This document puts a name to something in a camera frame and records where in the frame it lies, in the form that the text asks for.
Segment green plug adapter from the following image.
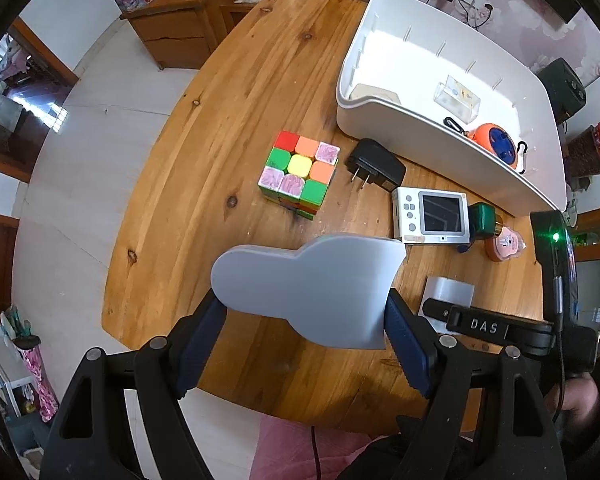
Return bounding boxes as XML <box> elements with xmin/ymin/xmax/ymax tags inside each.
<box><xmin>467</xmin><ymin>202</ymin><xmax>503</xmax><ymax>238</ymax></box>

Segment white gourd-shaped board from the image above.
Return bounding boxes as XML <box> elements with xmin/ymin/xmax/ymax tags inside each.
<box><xmin>211</xmin><ymin>234</ymin><xmax>407</xmax><ymax>352</ymax></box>

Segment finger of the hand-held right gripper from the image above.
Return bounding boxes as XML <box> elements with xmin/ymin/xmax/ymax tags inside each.
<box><xmin>422</xmin><ymin>299</ymin><xmax>511</xmax><ymax>346</ymax></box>

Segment orange reel with clip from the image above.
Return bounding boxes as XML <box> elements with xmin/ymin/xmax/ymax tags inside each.
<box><xmin>444</xmin><ymin>117</ymin><xmax>531</xmax><ymax>173</ymax></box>

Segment black plug charger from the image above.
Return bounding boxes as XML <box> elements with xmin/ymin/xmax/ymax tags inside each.
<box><xmin>345</xmin><ymin>138</ymin><xmax>407</xmax><ymax>192</ymax></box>

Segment beige small box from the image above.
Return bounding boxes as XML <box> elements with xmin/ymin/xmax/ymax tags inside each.
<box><xmin>350</xmin><ymin>91</ymin><xmax>401</xmax><ymax>107</ymax></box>

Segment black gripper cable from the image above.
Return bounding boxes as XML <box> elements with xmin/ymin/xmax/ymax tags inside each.
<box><xmin>307</xmin><ymin>425</ymin><xmax>323</xmax><ymax>480</ymax></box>

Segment clear plastic box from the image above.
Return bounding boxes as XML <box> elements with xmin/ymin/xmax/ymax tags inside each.
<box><xmin>434</xmin><ymin>75</ymin><xmax>481</xmax><ymax>123</ymax></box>

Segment pink correction tape dispenser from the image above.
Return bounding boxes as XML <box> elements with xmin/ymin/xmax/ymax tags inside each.
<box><xmin>485</xmin><ymin>225</ymin><xmax>528</xmax><ymax>263</ymax></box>

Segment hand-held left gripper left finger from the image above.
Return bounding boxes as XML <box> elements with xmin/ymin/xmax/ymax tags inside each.
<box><xmin>40</xmin><ymin>290</ymin><xmax>228</xmax><ymax>480</ymax></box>

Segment multicoloured puzzle cube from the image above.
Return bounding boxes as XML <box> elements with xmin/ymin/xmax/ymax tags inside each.
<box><xmin>257</xmin><ymin>130</ymin><xmax>342</xmax><ymax>221</ymax></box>

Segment white plug charger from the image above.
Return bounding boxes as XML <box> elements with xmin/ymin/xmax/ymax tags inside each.
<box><xmin>417</xmin><ymin>275</ymin><xmax>476</xmax><ymax>333</ymax></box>

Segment pink floral cloth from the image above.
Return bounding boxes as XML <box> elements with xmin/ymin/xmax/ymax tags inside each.
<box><xmin>17</xmin><ymin>335</ymin><xmax>61</xmax><ymax>426</ymax></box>

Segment white rack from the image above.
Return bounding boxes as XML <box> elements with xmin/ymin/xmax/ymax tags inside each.
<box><xmin>0</xmin><ymin>335</ymin><xmax>36</xmax><ymax>421</ymax></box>

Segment tall jar with red lid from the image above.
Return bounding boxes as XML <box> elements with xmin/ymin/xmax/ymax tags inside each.
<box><xmin>562</xmin><ymin>122</ymin><xmax>600</xmax><ymax>181</ymax></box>

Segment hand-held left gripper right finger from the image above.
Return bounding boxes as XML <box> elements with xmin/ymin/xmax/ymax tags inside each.
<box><xmin>382</xmin><ymin>287</ymin><xmax>568</xmax><ymax>480</ymax></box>

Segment white small digital camera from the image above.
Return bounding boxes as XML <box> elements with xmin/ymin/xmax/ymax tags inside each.
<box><xmin>391</xmin><ymin>186</ymin><xmax>470</xmax><ymax>246</ymax></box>

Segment black cloth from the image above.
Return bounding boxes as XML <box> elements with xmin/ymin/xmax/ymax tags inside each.
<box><xmin>337</xmin><ymin>415</ymin><xmax>481</xmax><ymax>480</ymax></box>

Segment person's pink trousers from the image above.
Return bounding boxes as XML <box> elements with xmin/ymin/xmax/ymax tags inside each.
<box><xmin>252</xmin><ymin>415</ymin><xmax>381</xmax><ymax>480</ymax></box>

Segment person's right hand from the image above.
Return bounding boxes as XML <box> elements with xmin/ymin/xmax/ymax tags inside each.
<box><xmin>560</xmin><ymin>375</ymin><xmax>600</xmax><ymax>427</ymax></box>

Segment white plastic storage bin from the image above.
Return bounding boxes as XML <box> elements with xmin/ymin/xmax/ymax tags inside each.
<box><xmin>336</xmin><ymin>0</ymin><xmax>568</xmax><ymax>213</ymax></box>

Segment wooden drawer cabinet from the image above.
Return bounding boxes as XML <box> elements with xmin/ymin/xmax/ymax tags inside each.
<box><xmin>120</xmin><ymin>0</ymin><xmax>251</xmax><ymax>71</ymax></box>

